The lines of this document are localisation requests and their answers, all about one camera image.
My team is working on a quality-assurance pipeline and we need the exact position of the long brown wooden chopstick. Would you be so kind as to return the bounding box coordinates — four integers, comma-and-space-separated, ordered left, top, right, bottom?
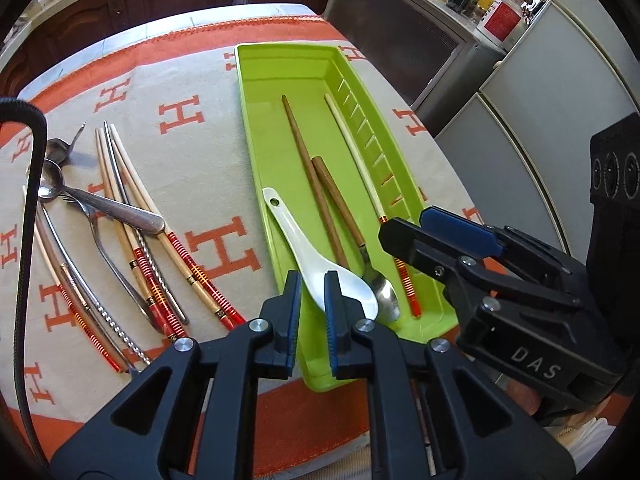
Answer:
281, 94, 348, 268

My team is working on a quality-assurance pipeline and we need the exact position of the white ceramic soup spoon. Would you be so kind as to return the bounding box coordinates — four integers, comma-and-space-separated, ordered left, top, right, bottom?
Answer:
262, 188, 378, 320

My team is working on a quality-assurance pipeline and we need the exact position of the lime green plastic tray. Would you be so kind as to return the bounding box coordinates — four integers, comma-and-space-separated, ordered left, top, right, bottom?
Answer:
234, 41, 459, 394

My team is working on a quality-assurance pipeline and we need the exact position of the grey cabinet appliance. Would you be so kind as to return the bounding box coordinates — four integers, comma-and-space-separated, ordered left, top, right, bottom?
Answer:
323, 0, 506, 136

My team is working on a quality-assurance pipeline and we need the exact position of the brown handled metal spoon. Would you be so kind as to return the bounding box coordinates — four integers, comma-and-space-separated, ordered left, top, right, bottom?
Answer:
311, 156, 400, 323

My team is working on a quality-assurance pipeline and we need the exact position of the red white canister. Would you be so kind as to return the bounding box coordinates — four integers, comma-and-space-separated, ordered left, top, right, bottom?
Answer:
477, 0, 523, 47

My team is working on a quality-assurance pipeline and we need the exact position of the cream chopstick red striped end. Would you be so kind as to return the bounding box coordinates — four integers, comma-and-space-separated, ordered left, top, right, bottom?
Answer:
107, 124, 246, 330

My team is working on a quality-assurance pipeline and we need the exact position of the short steel soup spoon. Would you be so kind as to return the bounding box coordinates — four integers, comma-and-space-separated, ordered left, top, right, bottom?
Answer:
46, 122, 86, 167

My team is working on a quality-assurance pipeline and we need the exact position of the white refrigerator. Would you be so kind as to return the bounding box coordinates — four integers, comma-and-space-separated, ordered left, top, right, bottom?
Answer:
436, 0, 639, 260

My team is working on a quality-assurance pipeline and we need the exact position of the steel fork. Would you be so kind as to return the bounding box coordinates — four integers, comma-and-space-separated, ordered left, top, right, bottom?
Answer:
63, 195, 163, 334

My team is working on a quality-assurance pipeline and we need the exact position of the large steel spoon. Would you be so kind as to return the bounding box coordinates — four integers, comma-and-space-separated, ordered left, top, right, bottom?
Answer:
38, 159, 165, 234

